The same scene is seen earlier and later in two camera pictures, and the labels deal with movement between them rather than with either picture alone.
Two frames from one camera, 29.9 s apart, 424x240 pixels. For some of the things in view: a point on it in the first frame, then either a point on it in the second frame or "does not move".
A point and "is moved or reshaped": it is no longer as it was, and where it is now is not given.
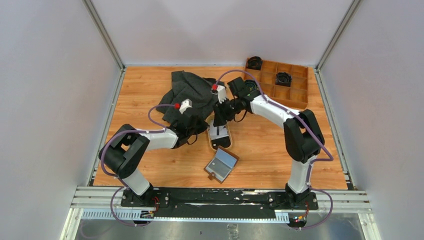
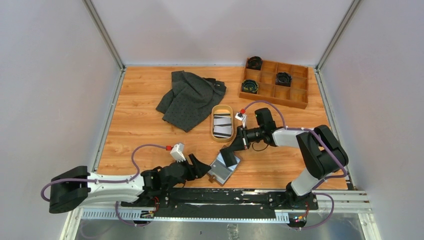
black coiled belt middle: x=284 y=79 does not move
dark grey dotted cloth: x=185 y=86 does not move
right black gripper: x=221 y=116 → x=241 y=141
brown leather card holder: x=222 y=165 does not move
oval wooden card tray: x=209 y=123 is moved or reshaped
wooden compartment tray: x=296 y=95 does not move
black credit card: x=224 y=142 → x=228 y=156
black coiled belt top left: x=254 y=62 does not move
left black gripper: x=202 y=125 → x=198 y=169
